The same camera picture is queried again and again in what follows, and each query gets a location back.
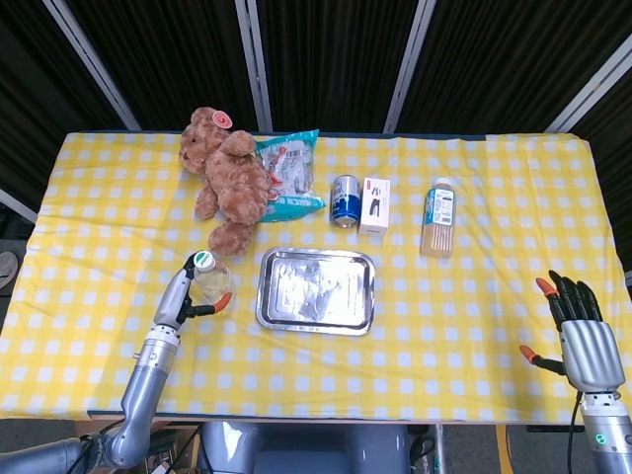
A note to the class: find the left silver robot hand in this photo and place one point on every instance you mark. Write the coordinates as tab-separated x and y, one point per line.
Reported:
173	301

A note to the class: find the silver partition frame post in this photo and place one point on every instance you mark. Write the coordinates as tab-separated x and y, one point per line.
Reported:
17	205
94	66
592	84
410	64
254	64

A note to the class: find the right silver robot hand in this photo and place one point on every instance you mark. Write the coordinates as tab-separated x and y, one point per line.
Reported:
590	353

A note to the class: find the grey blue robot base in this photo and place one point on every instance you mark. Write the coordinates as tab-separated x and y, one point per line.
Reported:
306	449

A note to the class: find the brown teddy bear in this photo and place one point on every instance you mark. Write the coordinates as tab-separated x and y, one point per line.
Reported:
232	182

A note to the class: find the blue drink can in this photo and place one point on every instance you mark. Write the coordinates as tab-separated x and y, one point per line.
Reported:
345	200

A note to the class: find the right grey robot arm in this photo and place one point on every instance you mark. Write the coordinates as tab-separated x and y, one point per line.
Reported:
609	437

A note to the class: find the metal tray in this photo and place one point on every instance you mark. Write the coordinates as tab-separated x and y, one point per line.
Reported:
316	291

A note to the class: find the pale juice bottle blue label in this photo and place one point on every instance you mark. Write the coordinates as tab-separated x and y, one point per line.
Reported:
438	222

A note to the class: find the yellow white checkered tablecloth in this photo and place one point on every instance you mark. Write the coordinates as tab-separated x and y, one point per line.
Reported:
345	375

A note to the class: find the small white carton box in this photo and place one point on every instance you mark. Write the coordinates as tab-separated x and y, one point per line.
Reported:
374	207

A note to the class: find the teal snack bag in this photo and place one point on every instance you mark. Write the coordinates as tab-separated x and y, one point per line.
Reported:
291	173

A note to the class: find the grey round floor object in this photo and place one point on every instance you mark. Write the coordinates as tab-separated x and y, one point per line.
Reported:
9	269

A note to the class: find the clear bottle green cap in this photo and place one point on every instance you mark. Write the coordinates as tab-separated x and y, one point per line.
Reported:
214	284

